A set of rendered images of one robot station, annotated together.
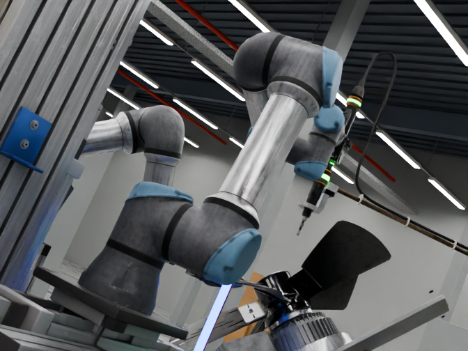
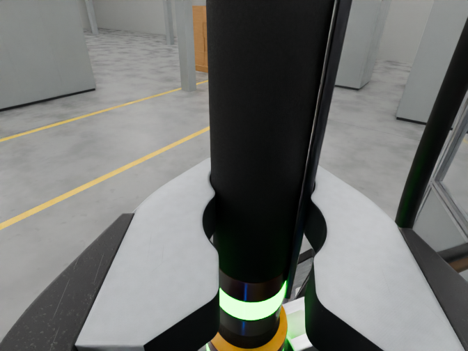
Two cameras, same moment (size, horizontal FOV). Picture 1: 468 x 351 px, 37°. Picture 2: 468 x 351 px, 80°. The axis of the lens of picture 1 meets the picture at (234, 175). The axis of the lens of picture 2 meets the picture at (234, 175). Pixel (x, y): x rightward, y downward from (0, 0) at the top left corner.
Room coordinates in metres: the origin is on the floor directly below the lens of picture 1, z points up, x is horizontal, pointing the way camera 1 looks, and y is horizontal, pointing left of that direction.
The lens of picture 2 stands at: (1.95, -0.21, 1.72)
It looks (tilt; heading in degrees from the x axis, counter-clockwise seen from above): 32 degrees down; 348
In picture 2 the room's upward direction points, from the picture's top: 1 degrees clockwise
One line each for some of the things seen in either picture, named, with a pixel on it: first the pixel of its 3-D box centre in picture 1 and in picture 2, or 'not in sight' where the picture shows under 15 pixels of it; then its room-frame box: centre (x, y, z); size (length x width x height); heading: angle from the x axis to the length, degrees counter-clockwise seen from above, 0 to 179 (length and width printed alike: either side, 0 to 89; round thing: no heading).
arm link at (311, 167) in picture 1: (308, 155); not in sight; (1.77, -0.15, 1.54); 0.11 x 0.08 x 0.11; 71
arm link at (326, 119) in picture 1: (329, 123); not in sight; (1.76, -0.17, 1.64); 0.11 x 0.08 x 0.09; 165
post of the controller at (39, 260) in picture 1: (28, 276); not in sight; (1.93, 0.39, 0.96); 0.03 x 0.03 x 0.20; 65
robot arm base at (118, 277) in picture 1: (125, 274); not in sight; (1.35, 0.11, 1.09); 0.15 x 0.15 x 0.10
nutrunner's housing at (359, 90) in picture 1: (335, 146); not in sight; (2.03, -0.24, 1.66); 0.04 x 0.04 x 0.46
